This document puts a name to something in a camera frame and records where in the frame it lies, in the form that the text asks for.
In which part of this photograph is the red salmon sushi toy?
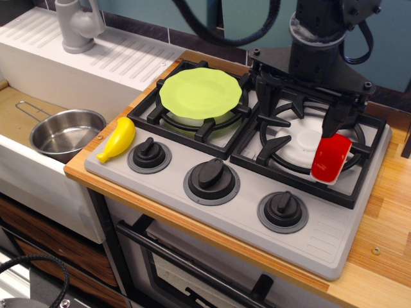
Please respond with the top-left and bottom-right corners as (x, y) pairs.
(310, 133), (353, 185)

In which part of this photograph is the black burner grate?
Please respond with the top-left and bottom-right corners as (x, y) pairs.
(230, 88), (390, 209)
(128, 60), (258, 160)

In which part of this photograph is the black right stove knob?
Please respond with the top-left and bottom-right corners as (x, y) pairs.
(257, 191), (309, 234)

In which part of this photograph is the white toy sink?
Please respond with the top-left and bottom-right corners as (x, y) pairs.
(1, 8), (184, 243)

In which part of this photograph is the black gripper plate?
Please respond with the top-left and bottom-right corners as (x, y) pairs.
(250, 46), (376, 138)

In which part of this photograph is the wooden drawer front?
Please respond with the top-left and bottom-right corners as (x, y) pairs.
(1, 194), (128, 307)

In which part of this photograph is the yellow toy banana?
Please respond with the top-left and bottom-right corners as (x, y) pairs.
(96, 117), (136, 163)

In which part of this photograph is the grey toy faucet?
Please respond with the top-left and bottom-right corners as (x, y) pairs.
(55, 0), (105, 54)

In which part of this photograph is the grey toy stove top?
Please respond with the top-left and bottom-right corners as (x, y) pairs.
(83, 59), (393, 282)

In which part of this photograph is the black stove knob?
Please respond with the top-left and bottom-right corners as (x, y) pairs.
(127, 137), (172, 175)
(257, 191), (309, 234)
(183, 158), (241, 206)

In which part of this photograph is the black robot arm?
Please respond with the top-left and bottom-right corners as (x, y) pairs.
(250, 1), (381, 138)

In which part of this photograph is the stainless steel pot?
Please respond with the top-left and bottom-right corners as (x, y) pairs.
(15, 101), (107, 164)

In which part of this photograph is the black right burner grate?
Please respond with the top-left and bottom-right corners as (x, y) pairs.
(230, 88), (390, 209)

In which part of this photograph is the black left burner grate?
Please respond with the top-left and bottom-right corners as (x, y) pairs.
(128, 60), (258, 160)

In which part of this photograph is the light green plastic plate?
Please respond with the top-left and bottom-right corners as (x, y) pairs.
(159, 67), (242, 120)

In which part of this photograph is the toy oven door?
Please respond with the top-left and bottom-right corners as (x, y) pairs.
(105, 198), (336, 307)

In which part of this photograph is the black middle stove knob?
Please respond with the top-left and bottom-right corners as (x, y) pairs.
(183, 158), (241, 206)

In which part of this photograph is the black oven door handle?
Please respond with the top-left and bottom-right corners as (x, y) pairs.
(116, 215), (274, 307)

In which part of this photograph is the black braided foreground cable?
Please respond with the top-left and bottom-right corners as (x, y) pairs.
(0, 254), (71, 308)

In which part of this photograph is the black left stove knob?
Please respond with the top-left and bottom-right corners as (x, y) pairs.
(127, 137), (172, 175)

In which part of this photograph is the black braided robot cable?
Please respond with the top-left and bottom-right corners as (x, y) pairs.
(171, 0), (283, 47)

